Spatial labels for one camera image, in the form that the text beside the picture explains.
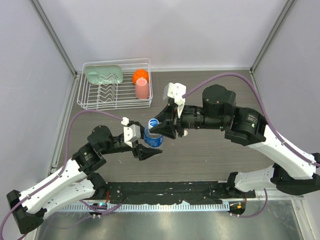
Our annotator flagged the green plastic tray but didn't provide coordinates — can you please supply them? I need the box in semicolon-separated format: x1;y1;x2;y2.
83;65;124;85

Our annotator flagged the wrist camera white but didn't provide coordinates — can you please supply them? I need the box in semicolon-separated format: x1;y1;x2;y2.
163;82;187;106
121;117;141;148

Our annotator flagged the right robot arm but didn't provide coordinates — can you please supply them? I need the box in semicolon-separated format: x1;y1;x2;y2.
150;84;320;198

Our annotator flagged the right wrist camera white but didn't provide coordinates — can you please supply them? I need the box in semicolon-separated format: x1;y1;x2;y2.
163;82;187;106

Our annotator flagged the blue label water bottle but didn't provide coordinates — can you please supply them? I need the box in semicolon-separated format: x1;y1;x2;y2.
144;125;164;148

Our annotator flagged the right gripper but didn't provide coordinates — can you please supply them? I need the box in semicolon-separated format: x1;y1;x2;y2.
149;103;225;140

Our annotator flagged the white slotted cable duct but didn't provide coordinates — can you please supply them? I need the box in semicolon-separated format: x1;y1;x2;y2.
58;201;230;213

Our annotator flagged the white blue bottle cap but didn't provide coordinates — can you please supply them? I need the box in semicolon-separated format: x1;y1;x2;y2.
148;118;160;130

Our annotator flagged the orange bowl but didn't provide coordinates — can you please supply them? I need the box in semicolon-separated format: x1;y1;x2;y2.
131;69;149;85

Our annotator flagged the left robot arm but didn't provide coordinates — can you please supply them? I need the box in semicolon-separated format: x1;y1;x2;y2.
6;122;162;236

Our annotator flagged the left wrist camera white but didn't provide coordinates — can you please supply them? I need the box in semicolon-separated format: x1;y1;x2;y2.
121;117;141;148

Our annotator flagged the white wire dish rack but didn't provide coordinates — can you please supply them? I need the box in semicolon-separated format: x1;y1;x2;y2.
76;58;153;111

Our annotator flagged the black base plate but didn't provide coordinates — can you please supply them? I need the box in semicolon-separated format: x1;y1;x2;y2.
88;181;256;205

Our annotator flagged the pink cup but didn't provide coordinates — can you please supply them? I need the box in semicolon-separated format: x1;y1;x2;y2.
135;78;150;100

